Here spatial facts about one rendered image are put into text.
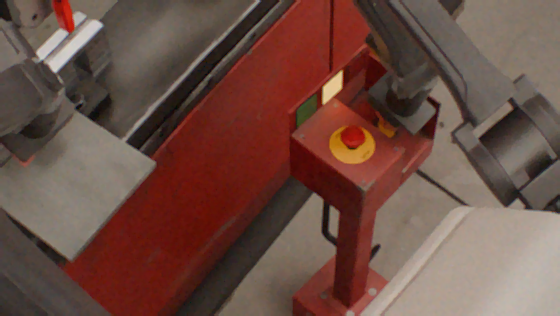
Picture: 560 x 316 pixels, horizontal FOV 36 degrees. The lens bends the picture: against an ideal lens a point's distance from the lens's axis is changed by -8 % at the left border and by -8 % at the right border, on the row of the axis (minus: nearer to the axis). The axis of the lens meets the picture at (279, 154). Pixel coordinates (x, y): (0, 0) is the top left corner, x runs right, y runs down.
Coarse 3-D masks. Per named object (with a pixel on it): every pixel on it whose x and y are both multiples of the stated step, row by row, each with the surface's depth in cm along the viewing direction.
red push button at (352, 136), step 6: (348, 126) 145; (354, 126) 145; (342, 132) 145; (348, 132) 144; (354, 132) 144; (360, 132) 144; (342, 138) 144; (348, 138) 144; (354, 138) 144; (360, 138) 144; (348, 144) 143; (354, 144) 143; (360, 144) 143
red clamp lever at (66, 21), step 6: (54, 0) 118; (60, 0) 117; (66, 0) 118; (54, 6) 118; (60, 6) 117; (66, 6) 118; (60, 12) 118; (66, 12) 119; (60, 18) 120; (66, 18) 119; (72, 18) 121; (60, 24) 121; (66, 24) 120; (72, 24) 121; (66, 30) 121; (72, 30) 122
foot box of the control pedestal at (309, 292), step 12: (324, 276) 206; (372, 276) 206; (300, 288) 205; (312, 288) 205; (324, 288) 205; (300, 300) 203; (312, 300) 203; (300, 312) 207; (312, 312) 202; (324, 312) 201; (336, 312) 201; (360, 312) 201
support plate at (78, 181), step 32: (64, 128) 123; (96, 128) 122; (0, 160) 120; (64, 160) 120; (96, 160) 120; (128, 160) 119; (0, 192) 117; (32, 192) 117; (64, 192) 117; (96, 192) 117; (128, 192) 117; (32, 224) 114; (64, 224) 114; (96, 224) 114; (64, 256) 112
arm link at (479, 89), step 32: (384, 0) 91; (416, 0) 90; (416, 32) 90; (448, 32) 89; (448, 64) 90; (480, 64) 89; (480, 96) 89; (512, 96) 89; (544, 96) 88; (544, 128) 86; (480, 160) 88; (512, 192) 88
